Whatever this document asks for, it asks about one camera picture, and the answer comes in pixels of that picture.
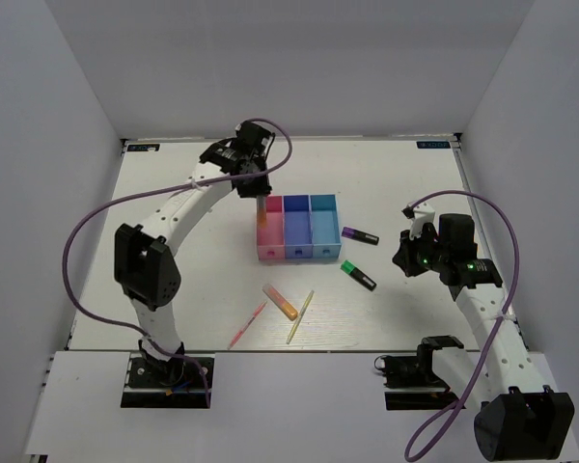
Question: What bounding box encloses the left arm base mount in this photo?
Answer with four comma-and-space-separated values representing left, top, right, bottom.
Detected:
121, 355, 214, 409

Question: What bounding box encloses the left corner label sticker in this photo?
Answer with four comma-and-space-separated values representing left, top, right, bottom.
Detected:
126, 144, 160, 152

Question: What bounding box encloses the light blue plastic bin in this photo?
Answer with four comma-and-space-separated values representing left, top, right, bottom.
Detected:
310, 195, 342, 260

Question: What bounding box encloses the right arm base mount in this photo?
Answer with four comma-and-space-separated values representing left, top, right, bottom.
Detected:
373, 355, 457, 411

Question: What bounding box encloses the pink plastic bin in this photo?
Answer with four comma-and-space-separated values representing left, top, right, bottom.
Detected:
256, 196, 285, 260

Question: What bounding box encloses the purple-blue plastic bin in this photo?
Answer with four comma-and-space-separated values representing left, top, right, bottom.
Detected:
283, 195, 313, 259

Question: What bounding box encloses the green cap black highlighter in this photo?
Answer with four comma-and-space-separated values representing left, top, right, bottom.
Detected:
341, 260, 376, 291

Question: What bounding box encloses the orange clear-cap highlighter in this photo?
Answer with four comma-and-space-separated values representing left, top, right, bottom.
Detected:
262, 284, 298, 321

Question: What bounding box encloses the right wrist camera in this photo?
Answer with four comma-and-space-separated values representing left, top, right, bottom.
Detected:
402, 203, 435, 235

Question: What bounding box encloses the pink thin pen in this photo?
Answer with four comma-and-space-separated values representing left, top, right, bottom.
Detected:
227, 301, 267, 350

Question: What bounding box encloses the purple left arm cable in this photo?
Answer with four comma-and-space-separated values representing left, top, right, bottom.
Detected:
62, 117, 293, 409

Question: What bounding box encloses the metal table edge rail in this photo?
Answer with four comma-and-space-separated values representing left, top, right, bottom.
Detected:
453, 132, 528, 349

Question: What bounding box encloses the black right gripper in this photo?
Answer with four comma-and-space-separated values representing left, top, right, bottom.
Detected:
393, 225, 449, 277

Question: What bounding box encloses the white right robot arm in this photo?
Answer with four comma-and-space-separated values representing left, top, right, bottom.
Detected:
393, 204, 574, 461

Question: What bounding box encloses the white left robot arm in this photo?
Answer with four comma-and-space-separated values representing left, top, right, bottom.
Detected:
114, 122, 275, 385

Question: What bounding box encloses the right corner label sticker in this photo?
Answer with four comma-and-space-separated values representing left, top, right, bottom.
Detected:
416, 140, 451, 150

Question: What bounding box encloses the corner label sticker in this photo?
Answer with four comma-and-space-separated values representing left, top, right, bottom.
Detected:
126, 144, 160, 152
416, 140, 451, 150

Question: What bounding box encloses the purple cap black highlighter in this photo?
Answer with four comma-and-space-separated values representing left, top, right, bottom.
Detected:
342, 227, 379, 246

